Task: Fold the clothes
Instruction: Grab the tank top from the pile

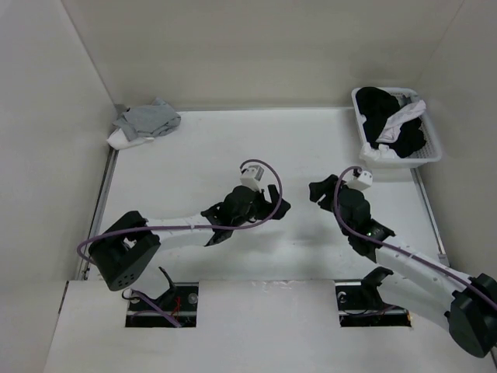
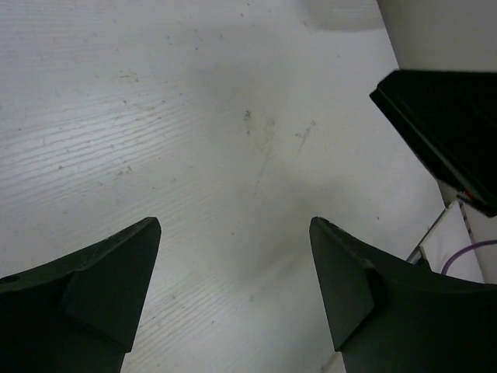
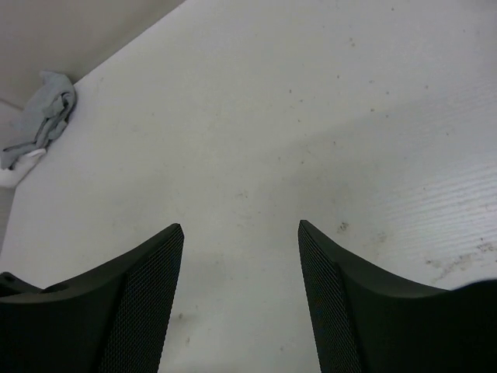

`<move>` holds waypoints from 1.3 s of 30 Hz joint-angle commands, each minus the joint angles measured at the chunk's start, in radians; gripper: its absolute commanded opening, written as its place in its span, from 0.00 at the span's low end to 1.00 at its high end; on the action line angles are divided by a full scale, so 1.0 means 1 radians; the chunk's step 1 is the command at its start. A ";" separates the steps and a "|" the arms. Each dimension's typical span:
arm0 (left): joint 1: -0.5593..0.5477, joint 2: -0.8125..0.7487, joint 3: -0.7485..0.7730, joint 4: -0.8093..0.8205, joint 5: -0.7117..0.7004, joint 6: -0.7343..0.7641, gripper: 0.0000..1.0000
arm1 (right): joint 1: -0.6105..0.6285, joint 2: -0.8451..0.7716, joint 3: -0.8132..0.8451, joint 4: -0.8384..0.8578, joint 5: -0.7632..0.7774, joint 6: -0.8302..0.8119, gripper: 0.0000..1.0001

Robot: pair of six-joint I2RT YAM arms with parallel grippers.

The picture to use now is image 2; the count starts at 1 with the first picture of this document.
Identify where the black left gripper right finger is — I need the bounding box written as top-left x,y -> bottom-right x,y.
309,217 -> 496,372

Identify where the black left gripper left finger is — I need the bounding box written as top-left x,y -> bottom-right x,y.
1,217 -> 161,372

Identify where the aluminium table frame rail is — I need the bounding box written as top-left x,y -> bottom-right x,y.
407,200 -> 471,273

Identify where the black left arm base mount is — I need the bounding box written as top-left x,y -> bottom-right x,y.
370,69 -> 496,218

